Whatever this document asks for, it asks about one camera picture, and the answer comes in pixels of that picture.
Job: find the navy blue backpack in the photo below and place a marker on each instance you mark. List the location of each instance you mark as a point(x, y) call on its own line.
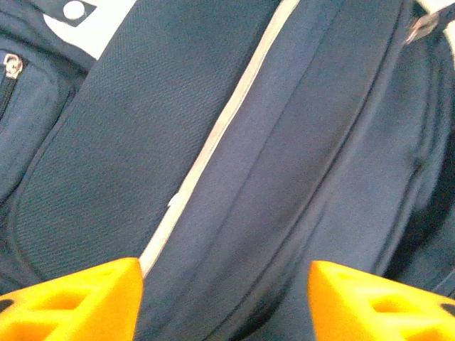
point(249, 160)

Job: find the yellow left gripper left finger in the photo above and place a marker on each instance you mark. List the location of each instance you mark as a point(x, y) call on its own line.
point(81, 305)

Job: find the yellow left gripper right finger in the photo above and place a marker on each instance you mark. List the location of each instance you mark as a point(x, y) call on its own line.
point(373, 309)

